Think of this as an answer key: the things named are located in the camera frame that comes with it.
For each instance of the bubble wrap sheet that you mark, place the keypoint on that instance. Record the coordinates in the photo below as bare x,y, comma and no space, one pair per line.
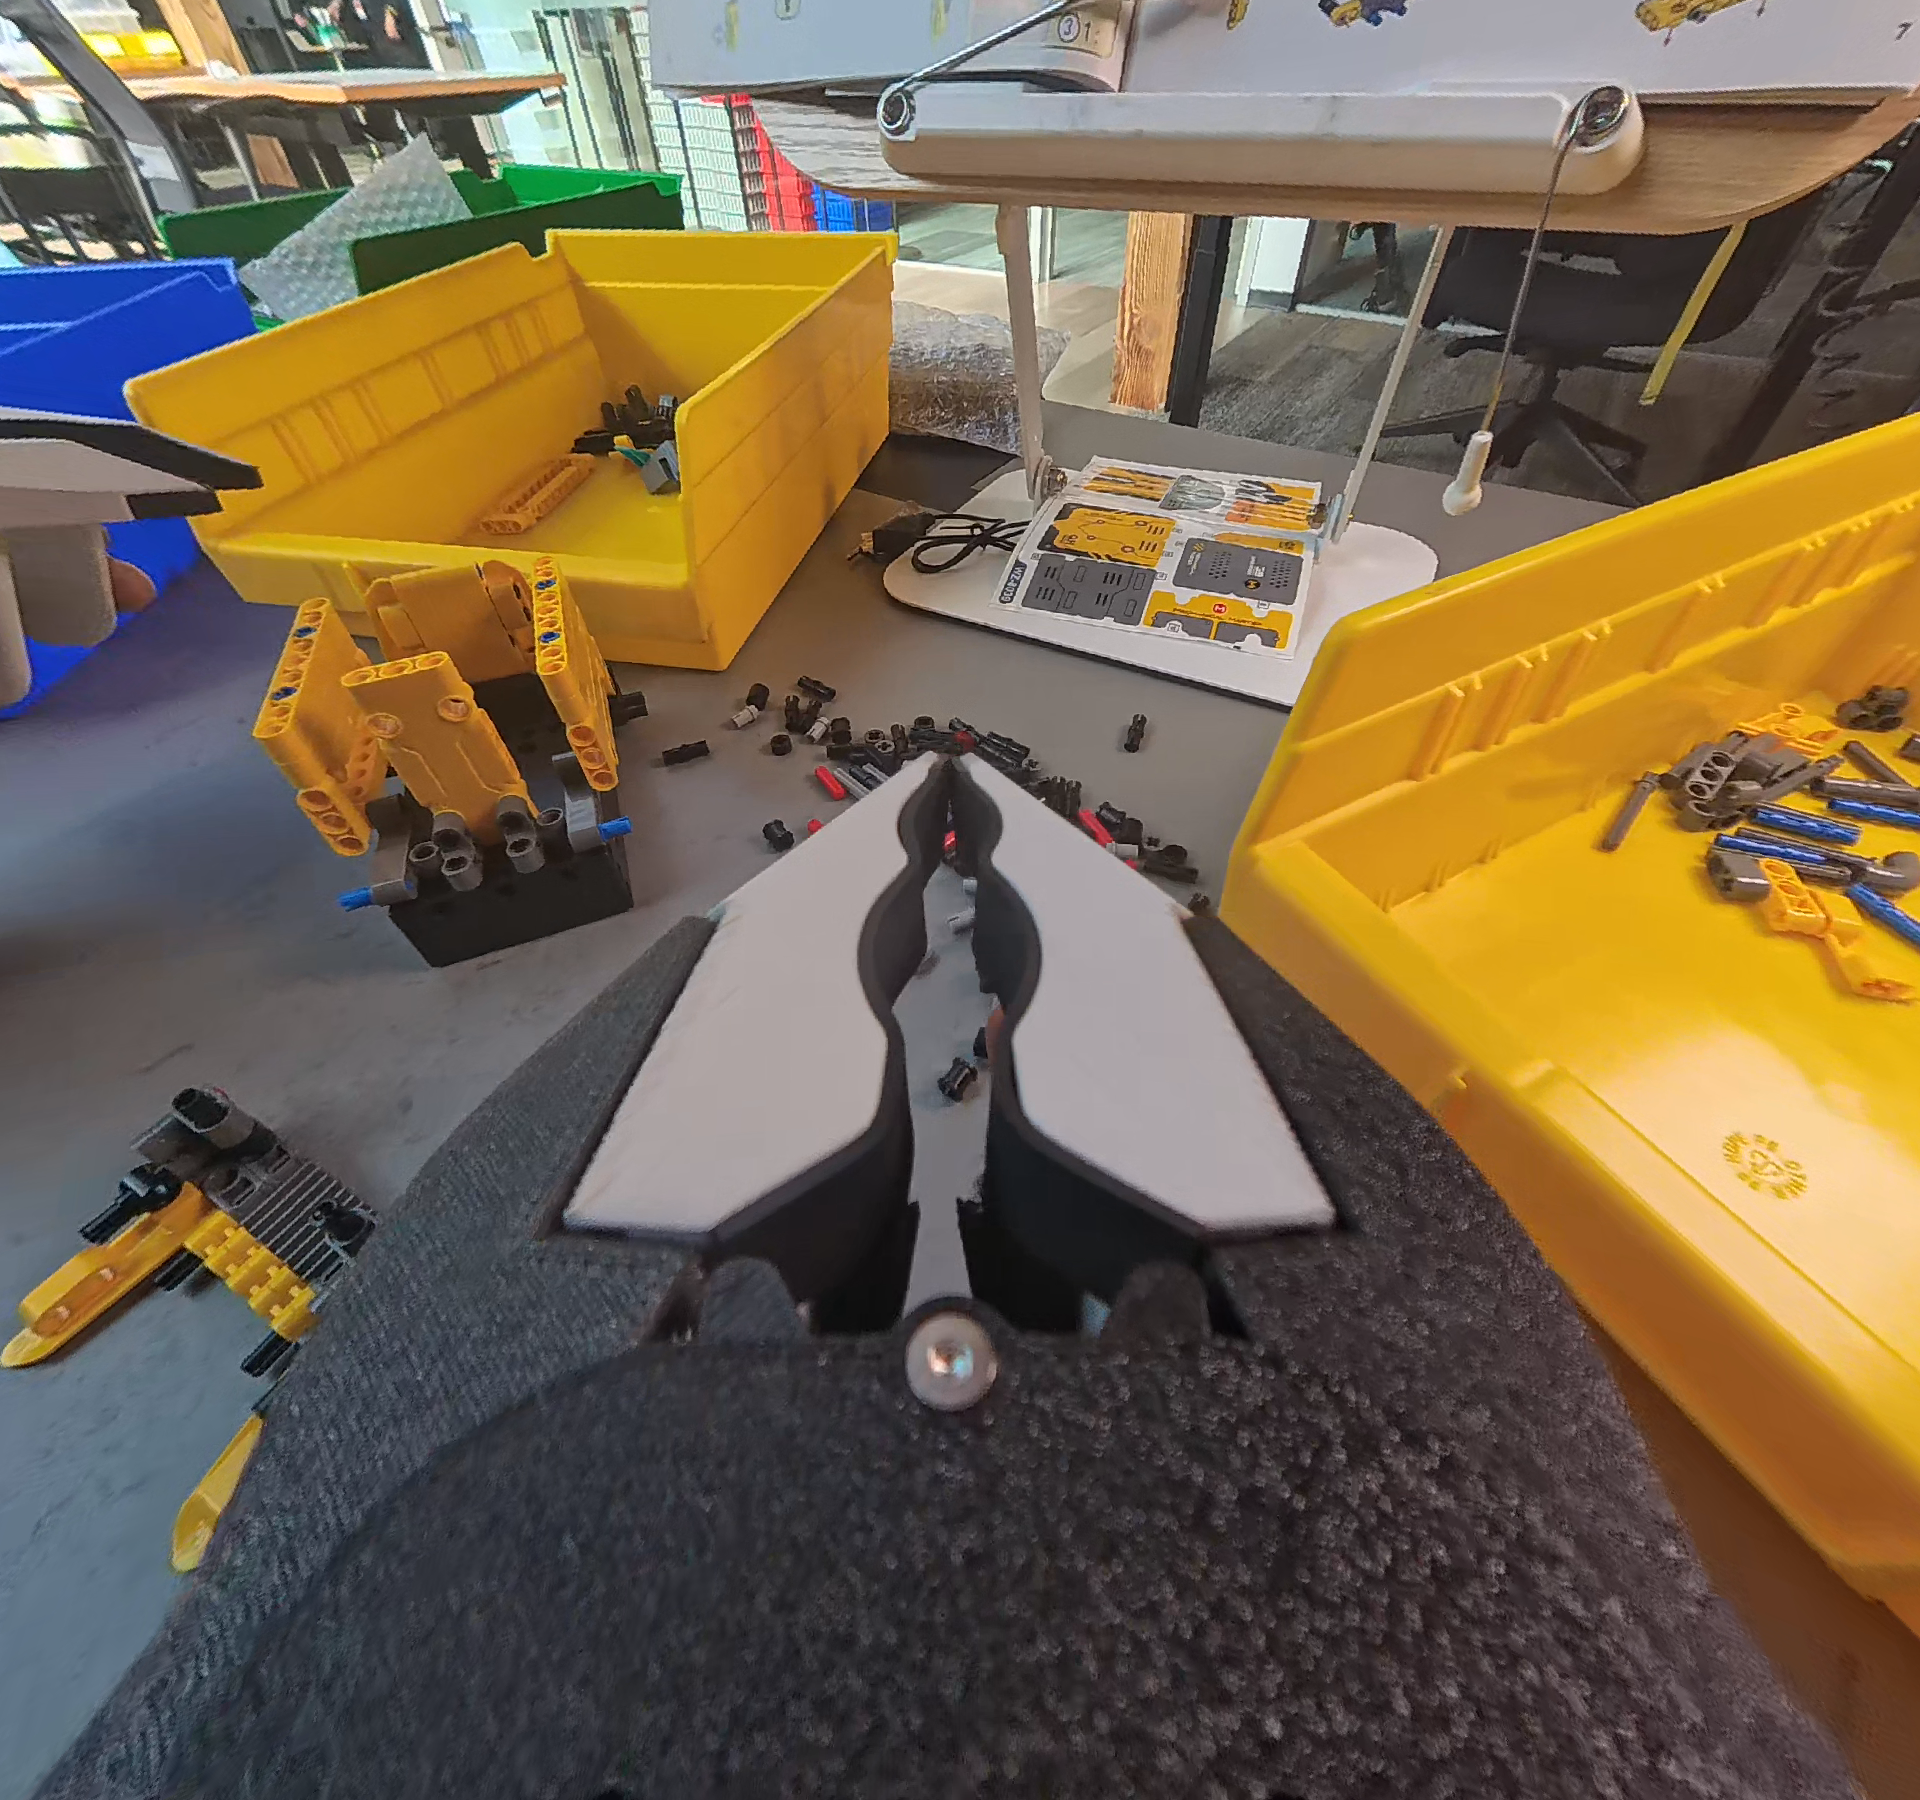
976,375
360,225

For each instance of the grey grille yellow lego assembly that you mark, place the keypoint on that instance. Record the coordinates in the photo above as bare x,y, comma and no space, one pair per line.
285,1208

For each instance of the wooden table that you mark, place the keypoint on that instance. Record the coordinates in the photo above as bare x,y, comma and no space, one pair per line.
299,91

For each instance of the sticker sheet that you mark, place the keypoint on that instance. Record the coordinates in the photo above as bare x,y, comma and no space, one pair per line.
1095,585

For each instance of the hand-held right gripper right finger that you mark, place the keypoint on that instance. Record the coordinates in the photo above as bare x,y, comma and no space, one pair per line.
1171,1079

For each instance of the yellow black lego robot model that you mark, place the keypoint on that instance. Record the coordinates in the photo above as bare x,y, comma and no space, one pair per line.
435,751

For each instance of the yellow plastic bin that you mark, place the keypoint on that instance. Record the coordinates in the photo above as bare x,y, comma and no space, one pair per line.
374,436
1576,1079

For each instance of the pile of small lego pins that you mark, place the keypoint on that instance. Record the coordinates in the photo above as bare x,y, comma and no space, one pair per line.
885,741

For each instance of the loose blue grey lego parts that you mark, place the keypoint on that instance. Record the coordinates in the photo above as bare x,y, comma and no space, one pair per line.
1725,781

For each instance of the loose black yellow lego parts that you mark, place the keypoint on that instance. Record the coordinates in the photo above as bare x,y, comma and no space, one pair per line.
645,458

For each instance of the white book stand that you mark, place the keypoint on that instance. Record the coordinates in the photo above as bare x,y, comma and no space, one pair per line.
1274,136

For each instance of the stack of red blue crates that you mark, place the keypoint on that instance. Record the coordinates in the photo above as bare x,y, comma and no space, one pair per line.
780,165

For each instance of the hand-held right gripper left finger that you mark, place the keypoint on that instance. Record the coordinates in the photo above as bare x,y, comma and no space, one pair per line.
736,1079

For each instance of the blue plastic bin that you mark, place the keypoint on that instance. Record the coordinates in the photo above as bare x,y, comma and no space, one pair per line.
122,345

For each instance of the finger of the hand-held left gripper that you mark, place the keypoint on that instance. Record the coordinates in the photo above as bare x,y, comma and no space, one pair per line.
89,467
75,509

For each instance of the yellow lego blade with connector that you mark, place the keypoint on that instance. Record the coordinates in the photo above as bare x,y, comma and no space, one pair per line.
104,1274

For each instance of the green plastic bin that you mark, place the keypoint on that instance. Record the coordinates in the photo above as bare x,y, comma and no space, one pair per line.
569,183
525,256

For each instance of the black office chair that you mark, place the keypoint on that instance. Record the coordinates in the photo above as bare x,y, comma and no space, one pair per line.
1576,301

